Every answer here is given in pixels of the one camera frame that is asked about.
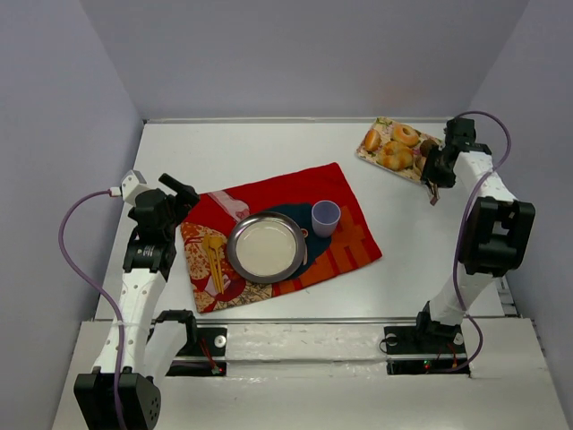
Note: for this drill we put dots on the round golden bread roll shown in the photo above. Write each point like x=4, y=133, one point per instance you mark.
x=372, y=140

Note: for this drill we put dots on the round metal plate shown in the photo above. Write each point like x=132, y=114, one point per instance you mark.
x=266, y=247

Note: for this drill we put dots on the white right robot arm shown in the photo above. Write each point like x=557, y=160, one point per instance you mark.
x=492, y=239

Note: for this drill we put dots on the lilac plastic cup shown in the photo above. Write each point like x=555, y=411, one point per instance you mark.
x=325, y=218

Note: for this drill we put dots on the ring bagel bread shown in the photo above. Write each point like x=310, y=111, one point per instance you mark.
x=405, y=134

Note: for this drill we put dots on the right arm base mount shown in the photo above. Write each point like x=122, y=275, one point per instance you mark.
x=424, y=347

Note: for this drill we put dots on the yellow plastic spoon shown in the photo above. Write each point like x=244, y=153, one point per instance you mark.
x=206, y=247

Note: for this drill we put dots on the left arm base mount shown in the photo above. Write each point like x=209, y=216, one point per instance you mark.
x=195, y=351

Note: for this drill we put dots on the yellow plastic fork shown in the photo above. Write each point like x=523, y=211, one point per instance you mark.
x=216, y=243

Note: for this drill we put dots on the twisted knot bread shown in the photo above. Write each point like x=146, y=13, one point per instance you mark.
x=395, y=156

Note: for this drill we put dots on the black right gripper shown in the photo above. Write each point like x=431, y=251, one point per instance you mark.
x=433, y=177

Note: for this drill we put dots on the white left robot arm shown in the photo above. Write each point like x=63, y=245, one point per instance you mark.
x=122, y=389

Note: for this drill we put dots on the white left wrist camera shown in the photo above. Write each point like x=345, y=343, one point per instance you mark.
x=132, y=185

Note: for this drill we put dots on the dark brown chocolate bread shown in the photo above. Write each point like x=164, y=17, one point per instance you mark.
x=426, y=147

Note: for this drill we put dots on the metal tongs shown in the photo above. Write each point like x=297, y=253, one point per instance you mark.
x=434, y=194

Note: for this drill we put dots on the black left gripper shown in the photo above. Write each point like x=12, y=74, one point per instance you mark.
x=180, y=197

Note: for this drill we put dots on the floral serving tray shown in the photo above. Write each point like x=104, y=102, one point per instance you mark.
x=384, y=126

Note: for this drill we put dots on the red patterned cloth mat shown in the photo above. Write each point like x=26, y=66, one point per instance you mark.
x=318, y=200

